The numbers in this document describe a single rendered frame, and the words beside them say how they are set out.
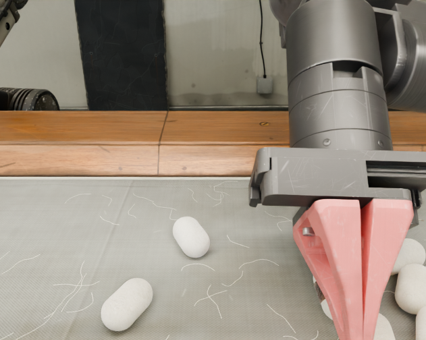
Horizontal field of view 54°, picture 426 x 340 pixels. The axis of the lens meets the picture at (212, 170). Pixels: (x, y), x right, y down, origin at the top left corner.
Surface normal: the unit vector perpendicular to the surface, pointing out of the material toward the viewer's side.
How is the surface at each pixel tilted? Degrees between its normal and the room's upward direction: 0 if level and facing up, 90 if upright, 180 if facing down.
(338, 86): 42
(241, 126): 0
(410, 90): 106
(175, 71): 90
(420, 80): 94
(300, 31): 62
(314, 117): 55
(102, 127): 0
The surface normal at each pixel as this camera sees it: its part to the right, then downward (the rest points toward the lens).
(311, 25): -0.58, -0.31
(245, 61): 0.04, 0.47
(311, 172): 0.00, -0.36
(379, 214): -0.01, 0.00
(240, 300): 0.00, -0.88
